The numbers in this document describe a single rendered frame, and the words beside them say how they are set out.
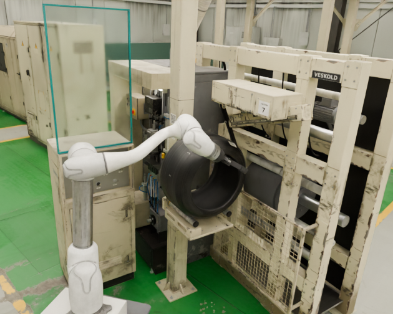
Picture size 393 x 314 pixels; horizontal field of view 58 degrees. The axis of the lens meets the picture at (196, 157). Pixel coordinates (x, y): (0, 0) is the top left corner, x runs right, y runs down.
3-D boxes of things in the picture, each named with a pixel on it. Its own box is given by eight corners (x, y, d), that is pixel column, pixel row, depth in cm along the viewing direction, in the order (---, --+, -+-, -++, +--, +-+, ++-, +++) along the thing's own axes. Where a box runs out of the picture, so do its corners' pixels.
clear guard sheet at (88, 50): (57, 153, 242) (42, 3, 208) (131, 142, 271) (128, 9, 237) (57, 154, 241) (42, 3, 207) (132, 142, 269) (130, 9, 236)
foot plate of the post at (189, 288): (155, 283, 309) (155, 279, 308) (181, 273, 323) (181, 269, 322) (169, 302, 288) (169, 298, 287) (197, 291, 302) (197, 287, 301)
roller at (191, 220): (168, 205, 260) (168, 200, 259) (173, 204, 263) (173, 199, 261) (193, 228, 233) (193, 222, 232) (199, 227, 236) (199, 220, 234)
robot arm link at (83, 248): (68, 291, 182) (67, 267, 201) (100, 286, 187) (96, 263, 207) (65, 148, 160) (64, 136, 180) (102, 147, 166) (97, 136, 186)
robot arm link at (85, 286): (70, 319, 166) (67, 280, 160) (68, 294, 182) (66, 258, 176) (105, 311, 172) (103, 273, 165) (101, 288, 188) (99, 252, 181)
